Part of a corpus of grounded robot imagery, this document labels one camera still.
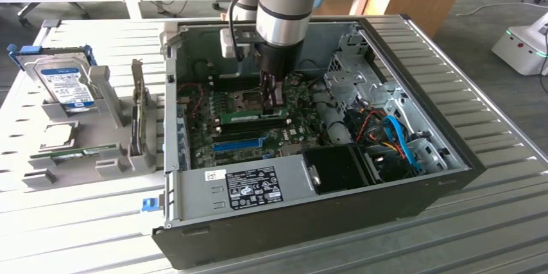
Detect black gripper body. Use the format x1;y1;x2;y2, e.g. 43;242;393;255
251;41;306;80

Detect green RAM stick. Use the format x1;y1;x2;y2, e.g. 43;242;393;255
29;144;122;160
219;107;290;125

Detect black RAM slot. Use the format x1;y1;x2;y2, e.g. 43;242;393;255
213;119;289;135

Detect CPU socket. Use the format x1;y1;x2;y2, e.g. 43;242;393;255
230;90;265;110

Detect green motherboard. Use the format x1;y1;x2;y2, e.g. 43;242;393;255
177;73;330;171

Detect black expansion slot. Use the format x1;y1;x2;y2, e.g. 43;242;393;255
213;130;270;144

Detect blue expansion slot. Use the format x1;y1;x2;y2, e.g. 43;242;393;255
213;138;265;153

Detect metal disk bay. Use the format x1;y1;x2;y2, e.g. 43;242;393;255
322;28;454;174

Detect black fan shroud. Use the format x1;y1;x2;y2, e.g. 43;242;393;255
302;144;370;195

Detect graphics card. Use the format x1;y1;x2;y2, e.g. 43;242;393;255
127;58;153;157

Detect grey power supply unit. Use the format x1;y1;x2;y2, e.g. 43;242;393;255
170;154;322;224

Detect grey parts rack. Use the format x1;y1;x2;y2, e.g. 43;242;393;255
21;64;167;189

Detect black open PC case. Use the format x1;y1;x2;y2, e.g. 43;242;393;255
151;13;489;270

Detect hard disk with blue label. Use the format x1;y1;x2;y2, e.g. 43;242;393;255
23;56;97;114

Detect silver CPU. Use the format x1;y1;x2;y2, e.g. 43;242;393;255
38;123;79;153

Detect blue disk carrier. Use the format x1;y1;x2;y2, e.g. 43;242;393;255
7;44;97;74

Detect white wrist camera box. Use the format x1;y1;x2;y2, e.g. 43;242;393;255
219;28;255;60

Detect red motherboard wire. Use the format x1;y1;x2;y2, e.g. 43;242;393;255
178;82;203;121

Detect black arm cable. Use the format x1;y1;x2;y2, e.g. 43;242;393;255
229;0;263;62

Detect red yellow power wires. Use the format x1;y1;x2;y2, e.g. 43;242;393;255
354;110;409;159

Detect blue SATA wire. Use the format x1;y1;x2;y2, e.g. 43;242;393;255
385;114;425;173

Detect white floor cable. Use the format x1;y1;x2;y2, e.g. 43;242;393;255
455;1;548;17

